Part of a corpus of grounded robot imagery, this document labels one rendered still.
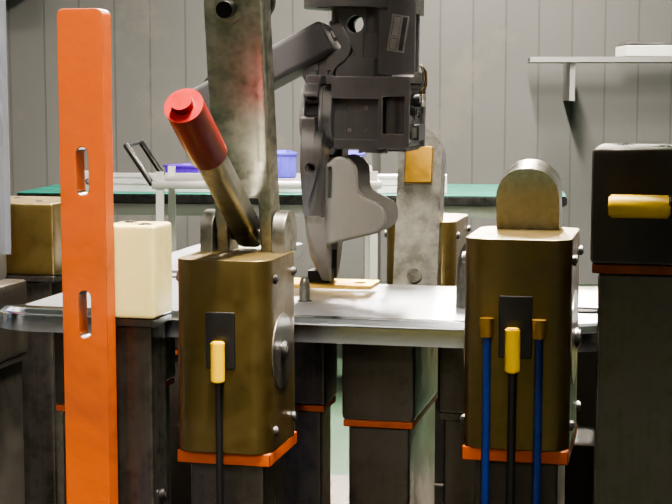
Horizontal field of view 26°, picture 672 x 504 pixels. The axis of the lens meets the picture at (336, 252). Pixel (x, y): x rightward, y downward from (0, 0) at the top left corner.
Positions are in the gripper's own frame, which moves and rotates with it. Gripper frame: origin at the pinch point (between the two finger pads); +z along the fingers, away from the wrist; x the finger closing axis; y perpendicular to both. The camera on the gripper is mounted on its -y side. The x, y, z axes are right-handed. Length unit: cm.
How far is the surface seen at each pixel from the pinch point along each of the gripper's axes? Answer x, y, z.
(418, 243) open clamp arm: 9.6, 5.8, -0.6
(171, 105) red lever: -31.8, -0.6, -11.7
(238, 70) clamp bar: -21.7, 0.0, -13.8
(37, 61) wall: 658, -325, -29
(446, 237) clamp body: 11.1, 7.8, -1.0
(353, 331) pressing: -15.5, 6.0, 2.7
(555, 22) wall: 796, -48, -59
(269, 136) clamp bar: -20.6, 1.7, -9.9
